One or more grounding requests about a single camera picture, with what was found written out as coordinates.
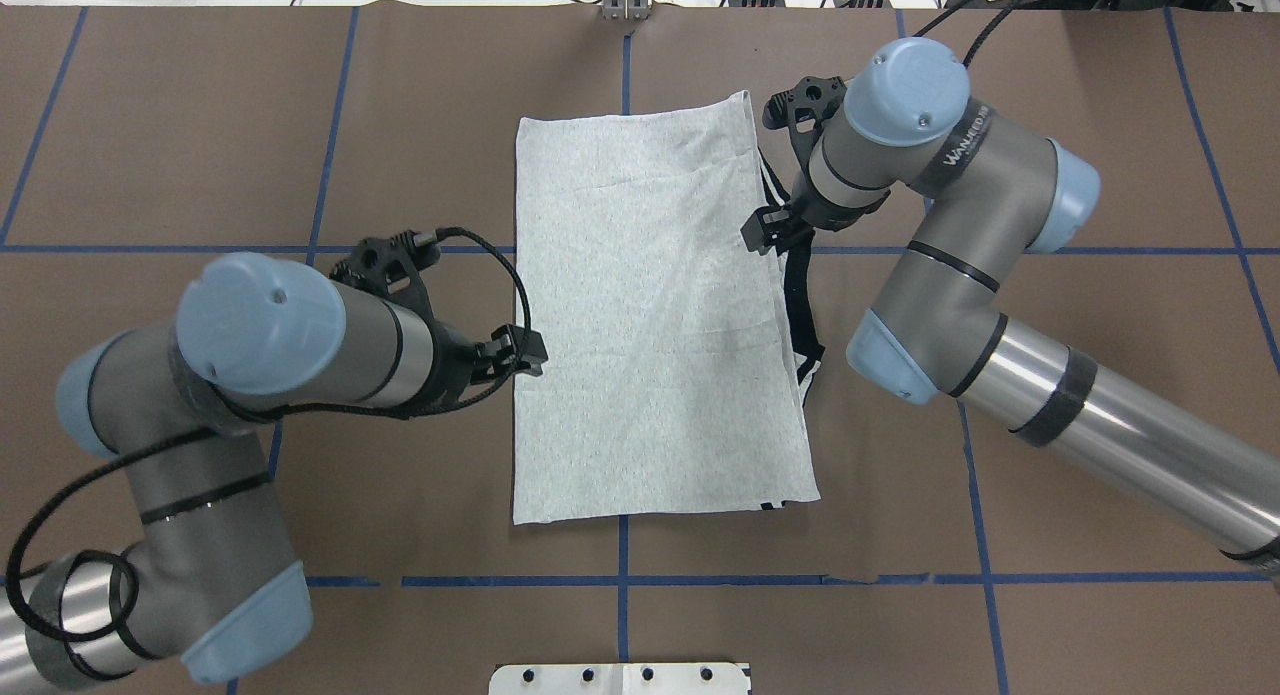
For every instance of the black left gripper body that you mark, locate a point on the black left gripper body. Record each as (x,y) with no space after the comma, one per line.
(457,363)

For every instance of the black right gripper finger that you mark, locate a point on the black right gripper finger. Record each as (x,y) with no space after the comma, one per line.
(771,228)

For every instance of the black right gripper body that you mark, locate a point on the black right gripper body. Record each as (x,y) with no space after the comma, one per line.
(806,213)

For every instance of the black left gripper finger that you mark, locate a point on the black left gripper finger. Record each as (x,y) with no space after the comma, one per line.
(511,349)

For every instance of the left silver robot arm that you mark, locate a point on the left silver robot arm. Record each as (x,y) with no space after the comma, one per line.
(215,580)

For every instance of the grey cartoon print t-shirt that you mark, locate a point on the grey cartoon print t-shirt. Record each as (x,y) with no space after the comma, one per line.
(671,381)

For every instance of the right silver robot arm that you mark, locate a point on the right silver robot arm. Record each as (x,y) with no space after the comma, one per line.
(1000,200)

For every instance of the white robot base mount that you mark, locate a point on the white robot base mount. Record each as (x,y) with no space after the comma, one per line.
(623,678)

